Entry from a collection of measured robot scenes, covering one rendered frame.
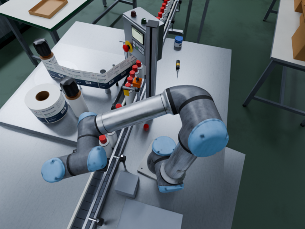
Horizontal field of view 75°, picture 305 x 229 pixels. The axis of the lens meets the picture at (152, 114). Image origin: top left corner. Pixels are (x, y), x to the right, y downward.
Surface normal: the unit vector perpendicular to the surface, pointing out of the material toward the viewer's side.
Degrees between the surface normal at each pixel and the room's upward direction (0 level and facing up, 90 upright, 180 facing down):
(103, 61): 0
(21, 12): 0
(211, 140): 81
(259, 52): 0
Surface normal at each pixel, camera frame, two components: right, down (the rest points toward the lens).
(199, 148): 0.18, 0.72
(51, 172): -0.11, -0.08
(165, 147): 0.04, -0.69
